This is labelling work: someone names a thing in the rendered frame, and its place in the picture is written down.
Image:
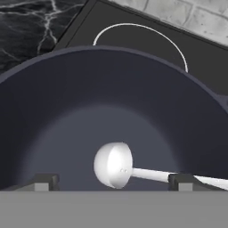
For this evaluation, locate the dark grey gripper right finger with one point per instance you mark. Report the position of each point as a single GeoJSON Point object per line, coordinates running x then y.
{"type": "Point", "coordinates": [184, 181]}

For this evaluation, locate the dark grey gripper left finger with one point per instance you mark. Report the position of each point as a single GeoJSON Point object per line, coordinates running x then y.
{"type": "Point", "coordinates": [44, 181]}

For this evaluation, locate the white ladle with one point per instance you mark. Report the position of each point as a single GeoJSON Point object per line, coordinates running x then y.
{"type": "Point", "coordinates": [114, 164]}

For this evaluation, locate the dark grey pot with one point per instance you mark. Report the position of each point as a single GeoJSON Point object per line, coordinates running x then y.
{"type": "Point", "coordinates": [112, 98]}

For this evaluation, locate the black hob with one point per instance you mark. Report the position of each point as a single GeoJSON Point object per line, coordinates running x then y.
{"type": "Point", "coordinates": [148, 44]}

